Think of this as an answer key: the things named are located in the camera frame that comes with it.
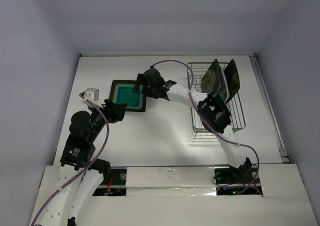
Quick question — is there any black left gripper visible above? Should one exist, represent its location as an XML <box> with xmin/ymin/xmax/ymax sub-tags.
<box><xmin>88</xmin><ymin>98</ymin><xmax>127</xmax><ymax>141</ymax></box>

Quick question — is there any square teal black plate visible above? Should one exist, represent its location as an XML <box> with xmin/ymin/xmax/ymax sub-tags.
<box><xmin>109</xmin><ymin>80</ymin><xmax>147</xmax><ymax>112</ymax></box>

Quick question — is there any black white floral square plate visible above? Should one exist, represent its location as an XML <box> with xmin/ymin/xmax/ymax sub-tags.
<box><xmin>201</xmin><ymin>59</ymin><xmax>222</xmax><ymax>93</ymax></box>

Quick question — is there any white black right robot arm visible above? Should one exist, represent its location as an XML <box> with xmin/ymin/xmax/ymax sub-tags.
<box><xmin>133</xmin><ymin>67</ymin><xmax>252</xmax><ymax>183</ymax></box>

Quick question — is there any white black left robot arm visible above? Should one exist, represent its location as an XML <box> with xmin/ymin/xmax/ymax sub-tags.
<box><xmin>31</xmin><ymin>97</ymin><xmax>127</xmax><ymax>226</ymax></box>

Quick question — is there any white foil covered front board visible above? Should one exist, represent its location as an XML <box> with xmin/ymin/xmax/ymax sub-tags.
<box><xmin>125</xmin><ymin>167</ymin><xmax>217</xmax><ymax>197</ymax></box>

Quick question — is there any light green round plate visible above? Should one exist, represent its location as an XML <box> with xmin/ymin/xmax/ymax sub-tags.
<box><xmin>220</xmin><ymin>67</ymin><xmax>230</xmax><ymax>103</ymax></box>

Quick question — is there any black floral rear plate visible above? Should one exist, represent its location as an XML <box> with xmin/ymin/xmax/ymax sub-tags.
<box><xmin>223</xmin><ymin>59</ymin><xmax>240</xmax><ymax>103</ymax></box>

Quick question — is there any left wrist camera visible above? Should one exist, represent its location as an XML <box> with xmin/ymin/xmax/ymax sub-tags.
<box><xmin>81</xmin><ymin>88</ymin><xmax>100</xmax><ymax>102</ymax></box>

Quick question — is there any black wire dish rack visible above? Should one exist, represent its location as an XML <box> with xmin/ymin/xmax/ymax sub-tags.
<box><xmin>187</xmin><ymin>62</ymin><xmax>246</xmax><ymax>134</ymax></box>

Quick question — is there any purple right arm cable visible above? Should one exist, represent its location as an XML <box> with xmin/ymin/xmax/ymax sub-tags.
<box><xmin>149</xmin><ymin>59</ymin><xmax>261</xmax><ymax>196</ymax></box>

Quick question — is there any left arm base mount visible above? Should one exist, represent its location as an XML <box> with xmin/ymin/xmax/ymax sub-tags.
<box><xmin>93</xmin><ymin>168</ymin><xmax>127</xmax><ymax>197</ymax></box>

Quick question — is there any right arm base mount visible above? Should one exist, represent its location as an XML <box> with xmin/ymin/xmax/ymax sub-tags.
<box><xmin>212</xmin><ymin>167</ymin><xmax>263</xmax><ymax>196</ymax></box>

